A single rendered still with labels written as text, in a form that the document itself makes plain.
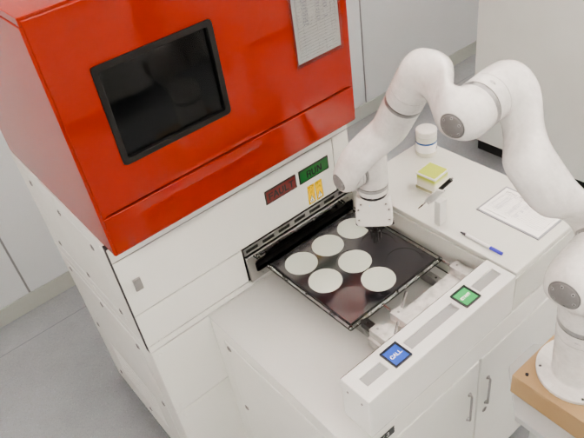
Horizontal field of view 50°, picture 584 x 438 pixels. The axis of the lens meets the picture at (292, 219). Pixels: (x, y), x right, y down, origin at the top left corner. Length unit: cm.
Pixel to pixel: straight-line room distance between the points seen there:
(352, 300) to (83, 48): 95
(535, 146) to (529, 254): 59
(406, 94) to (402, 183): 72
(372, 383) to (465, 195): 74
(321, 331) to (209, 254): 38
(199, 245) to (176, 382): 47
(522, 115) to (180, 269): 97
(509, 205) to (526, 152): 70
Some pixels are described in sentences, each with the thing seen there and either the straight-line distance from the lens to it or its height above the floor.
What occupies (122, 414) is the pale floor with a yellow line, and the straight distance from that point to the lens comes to 284.
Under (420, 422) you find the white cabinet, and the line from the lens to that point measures 175.
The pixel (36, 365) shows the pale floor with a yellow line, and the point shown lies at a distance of 320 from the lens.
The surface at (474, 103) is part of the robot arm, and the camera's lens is 121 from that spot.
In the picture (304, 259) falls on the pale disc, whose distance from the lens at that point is 189.
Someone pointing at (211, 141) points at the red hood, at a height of 139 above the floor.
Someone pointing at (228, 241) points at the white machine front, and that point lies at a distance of 180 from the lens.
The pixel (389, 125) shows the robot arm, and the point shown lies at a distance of 145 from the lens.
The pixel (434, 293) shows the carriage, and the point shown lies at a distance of 179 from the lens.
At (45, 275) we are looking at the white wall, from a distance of 342.
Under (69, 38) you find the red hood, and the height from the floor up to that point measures 175.
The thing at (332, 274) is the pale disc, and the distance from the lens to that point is 183.
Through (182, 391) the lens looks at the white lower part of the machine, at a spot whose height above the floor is 60.
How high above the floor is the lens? 217
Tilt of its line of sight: 39 degrees down
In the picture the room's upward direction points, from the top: 10 degrees counter-clockwise
